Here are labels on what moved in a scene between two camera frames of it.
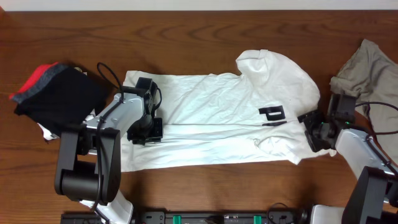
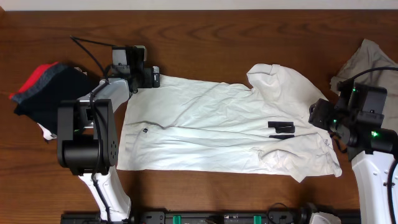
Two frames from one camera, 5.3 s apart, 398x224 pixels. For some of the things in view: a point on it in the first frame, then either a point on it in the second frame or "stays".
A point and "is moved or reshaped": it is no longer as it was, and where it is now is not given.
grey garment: x=372 y=79 stays
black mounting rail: x=198 y=217 stays
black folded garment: x=65 y=97 stays
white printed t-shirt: x=214 y=119 is moved or reshaped
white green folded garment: x=48 y=135 stays
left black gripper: x=148 y=134 to x=148 y=77
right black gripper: x=308 y=121 to x=318 y=116
